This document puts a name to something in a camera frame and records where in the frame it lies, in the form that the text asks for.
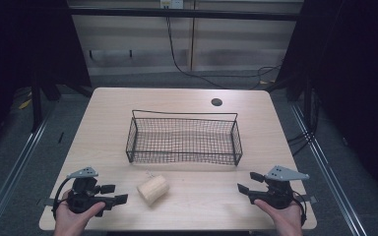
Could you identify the black stand leg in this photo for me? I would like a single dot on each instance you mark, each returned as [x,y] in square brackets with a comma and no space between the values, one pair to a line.
[36,105]

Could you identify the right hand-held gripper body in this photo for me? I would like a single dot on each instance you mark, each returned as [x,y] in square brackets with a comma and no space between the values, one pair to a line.
[279,193]

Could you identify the dark table grommet hole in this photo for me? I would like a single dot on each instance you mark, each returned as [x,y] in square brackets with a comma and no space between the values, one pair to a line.
[216,102]

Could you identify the beige ribbed cylinder roll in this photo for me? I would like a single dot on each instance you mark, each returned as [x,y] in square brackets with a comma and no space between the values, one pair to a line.
[153,190]

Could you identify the small black floor stick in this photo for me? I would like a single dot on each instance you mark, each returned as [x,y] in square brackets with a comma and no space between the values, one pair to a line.
[61,137]

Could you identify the black horizontal crossbar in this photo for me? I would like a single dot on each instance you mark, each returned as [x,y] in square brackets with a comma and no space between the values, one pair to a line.
[183,13]

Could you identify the yellow floor tape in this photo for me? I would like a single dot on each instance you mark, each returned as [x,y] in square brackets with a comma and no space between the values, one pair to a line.
[25,104]

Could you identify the person's right hand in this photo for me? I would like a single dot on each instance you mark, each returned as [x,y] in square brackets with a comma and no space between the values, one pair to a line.
[287,221]

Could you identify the dark curtain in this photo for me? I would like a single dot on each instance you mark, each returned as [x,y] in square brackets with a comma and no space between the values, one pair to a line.
[19,49]
[354,82]

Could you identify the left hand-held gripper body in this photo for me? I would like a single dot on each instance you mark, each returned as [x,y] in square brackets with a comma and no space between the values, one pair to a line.
[85,196]

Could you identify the metal floor rail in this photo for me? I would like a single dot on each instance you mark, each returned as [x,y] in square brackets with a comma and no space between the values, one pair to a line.
[328,170]
[16,167]

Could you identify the person's left hand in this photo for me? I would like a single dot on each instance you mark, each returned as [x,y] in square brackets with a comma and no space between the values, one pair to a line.
[67,221]

